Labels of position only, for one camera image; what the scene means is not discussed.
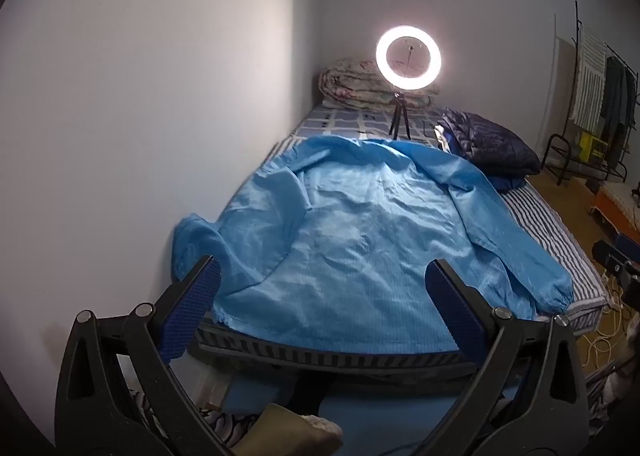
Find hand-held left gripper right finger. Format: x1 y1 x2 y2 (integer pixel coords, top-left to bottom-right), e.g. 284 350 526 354
424 258 591 456

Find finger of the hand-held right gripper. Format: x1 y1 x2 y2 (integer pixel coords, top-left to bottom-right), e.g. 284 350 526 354
592 240 628 267

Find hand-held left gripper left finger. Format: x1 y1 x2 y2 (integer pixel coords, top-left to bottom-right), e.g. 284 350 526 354
54 254 236 456

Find light blue work jacket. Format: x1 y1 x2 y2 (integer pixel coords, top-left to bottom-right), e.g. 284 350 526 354
172 135 575 354

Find dark hanging clothes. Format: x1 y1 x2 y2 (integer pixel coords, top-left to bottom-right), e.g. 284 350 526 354
600 56 638 137

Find black clothes drying rack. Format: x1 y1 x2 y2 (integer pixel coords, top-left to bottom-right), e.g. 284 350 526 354
565 1 640 182

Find orange mat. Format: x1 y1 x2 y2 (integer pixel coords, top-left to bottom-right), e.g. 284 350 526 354
590 181 640 232

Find bed with striped sheet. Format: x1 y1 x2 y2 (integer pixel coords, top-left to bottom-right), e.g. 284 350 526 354
192 103 608 337

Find yellow box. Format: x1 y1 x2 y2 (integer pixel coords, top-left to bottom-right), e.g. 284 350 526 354
575 132 608 162

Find black metal floor rack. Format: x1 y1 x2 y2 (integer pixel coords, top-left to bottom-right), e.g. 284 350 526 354
542 133 628 187

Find royal blue folded garment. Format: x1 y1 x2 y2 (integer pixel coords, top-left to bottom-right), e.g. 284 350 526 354
480 173 528 193

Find black white striped cloth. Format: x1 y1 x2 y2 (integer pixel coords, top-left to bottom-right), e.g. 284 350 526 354
125 386 261 449

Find olive slipper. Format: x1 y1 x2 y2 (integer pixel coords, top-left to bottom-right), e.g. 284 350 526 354
235 403 346 456

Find navy puffer jacket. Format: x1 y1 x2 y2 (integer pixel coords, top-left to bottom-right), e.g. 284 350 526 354
440 108 542 177

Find striped hanging towel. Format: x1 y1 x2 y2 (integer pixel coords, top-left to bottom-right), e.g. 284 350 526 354
572 26 608 129

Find folded floral quilt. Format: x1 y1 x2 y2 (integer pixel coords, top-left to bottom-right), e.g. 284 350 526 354
319 57 441 111

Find white cables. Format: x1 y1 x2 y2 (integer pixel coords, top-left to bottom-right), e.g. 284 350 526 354
585 276 631 377

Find ring light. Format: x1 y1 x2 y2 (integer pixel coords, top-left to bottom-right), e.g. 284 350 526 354
375 25 442 89

